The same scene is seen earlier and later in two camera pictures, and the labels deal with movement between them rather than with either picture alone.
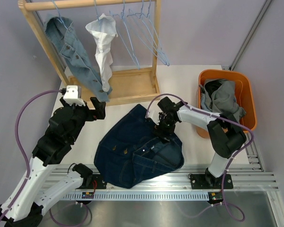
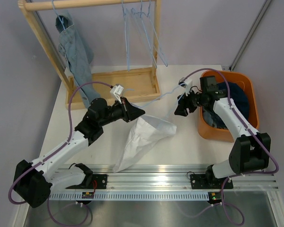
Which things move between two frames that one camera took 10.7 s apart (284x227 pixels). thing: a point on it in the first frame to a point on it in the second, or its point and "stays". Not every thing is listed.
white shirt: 103,30 to 146,131
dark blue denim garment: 132,150 to 237,94
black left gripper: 99,112 to 129,112
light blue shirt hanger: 95,7 to 179,98
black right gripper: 158,129 to 181,109
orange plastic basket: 244,92 stays
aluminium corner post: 252,29 stays
